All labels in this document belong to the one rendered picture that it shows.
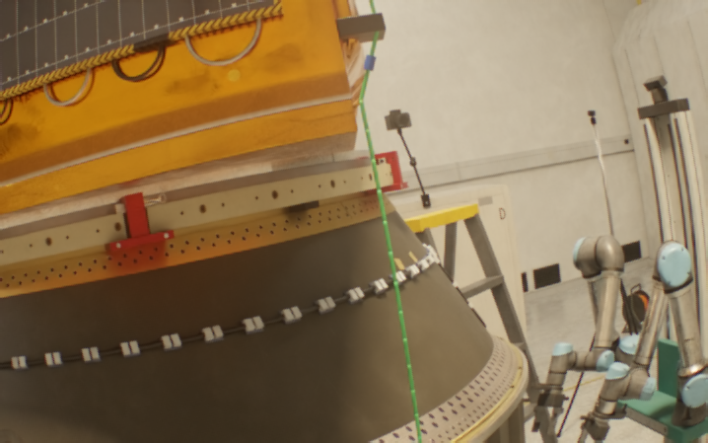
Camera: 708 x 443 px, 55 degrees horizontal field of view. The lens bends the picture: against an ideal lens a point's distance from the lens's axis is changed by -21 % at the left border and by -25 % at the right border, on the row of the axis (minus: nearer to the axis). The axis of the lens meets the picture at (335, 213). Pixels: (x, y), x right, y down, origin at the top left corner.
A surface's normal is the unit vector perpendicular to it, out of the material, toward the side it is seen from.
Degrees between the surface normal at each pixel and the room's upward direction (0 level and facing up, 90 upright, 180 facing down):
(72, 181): 90
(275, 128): 90
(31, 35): 90
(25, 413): 62
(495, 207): 90
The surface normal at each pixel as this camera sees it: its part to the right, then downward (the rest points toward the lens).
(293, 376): 0.44, -0.54
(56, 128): 0.04, 0.11
